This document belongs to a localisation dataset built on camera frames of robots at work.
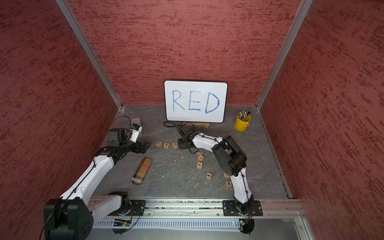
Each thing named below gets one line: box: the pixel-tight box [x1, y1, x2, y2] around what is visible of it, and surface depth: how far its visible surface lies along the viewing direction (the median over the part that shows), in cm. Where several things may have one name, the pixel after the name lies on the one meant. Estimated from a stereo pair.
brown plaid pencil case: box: [131, 157, 152, 185], surface depth 85 cm
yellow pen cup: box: [234, 112, 252, 132], surface depth 102 cm
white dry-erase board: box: [164, 80, 228, 123], surface depth 99 cm
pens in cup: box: [237, 110, 251, 122], surface depth 96 cm
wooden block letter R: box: [155, 140, 163, 148], surface depth 97 cm
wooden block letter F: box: [196, 161, 203, 170], surface depth 89 cm
